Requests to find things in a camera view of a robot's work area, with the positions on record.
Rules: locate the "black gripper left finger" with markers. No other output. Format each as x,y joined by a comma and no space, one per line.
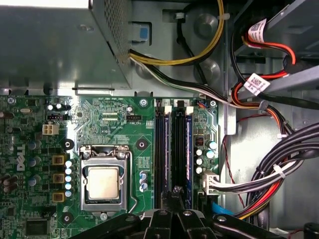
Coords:
157,226

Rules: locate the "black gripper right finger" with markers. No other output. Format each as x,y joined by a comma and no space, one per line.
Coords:
194,226

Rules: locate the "black-latch RAM slot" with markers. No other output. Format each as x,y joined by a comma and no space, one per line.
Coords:
158,149
180,149

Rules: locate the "white-latch RAM slot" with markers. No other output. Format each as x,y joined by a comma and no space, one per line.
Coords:
168,109
189,110

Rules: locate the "silver CPU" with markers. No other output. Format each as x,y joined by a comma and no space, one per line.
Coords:
103,183

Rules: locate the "metal CPU socket cover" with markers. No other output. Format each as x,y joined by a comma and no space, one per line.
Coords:
84,184

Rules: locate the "black open PC case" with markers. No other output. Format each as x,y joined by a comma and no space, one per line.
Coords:
249,154

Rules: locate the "green motherboard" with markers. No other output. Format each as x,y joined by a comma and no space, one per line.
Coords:
112,129

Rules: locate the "pale blue plastic latch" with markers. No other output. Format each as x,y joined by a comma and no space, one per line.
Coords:
143,33

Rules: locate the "grey power supply unit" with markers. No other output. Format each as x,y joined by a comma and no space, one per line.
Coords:
49,49

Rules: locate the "grey metal drive cage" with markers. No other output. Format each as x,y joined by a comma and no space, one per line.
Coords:
294,25

